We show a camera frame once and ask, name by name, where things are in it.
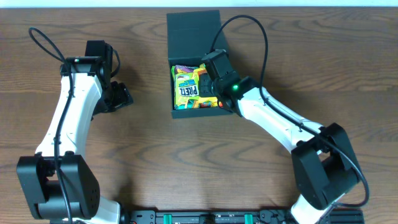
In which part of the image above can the green Pretz snack box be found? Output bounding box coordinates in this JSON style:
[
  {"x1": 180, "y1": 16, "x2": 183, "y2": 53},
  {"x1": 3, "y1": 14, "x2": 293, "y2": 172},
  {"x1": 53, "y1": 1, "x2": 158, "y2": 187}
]
[{"x1": 171, "y1": 64, "x2": 218, "y2": 110}]

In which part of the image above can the dark green box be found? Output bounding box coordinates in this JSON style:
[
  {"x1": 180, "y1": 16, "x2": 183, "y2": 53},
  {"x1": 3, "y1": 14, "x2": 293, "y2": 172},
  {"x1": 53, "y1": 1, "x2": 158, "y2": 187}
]
[{"x1": 167, "y1": 10, "x2": 232, "y2": 119}]

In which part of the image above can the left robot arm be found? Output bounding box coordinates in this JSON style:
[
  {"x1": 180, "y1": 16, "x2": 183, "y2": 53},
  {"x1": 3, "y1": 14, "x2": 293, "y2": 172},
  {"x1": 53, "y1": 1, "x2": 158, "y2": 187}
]
[{"x1": 16, "y1": 40, "x2": 133, "y2": 223}]

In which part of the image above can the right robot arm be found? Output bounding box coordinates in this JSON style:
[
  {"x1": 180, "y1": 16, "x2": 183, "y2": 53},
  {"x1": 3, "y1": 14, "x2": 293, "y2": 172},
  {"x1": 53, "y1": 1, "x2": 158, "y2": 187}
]
[{"x1": 202, "y1": 50, "x2": 364, "y2": 223}]

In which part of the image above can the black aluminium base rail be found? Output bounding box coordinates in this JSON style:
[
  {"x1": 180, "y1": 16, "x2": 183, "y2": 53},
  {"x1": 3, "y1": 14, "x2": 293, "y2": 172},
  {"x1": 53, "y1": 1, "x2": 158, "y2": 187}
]
[{"x1": 119, "y1": 209, "x2": 365, "y2": 224}]

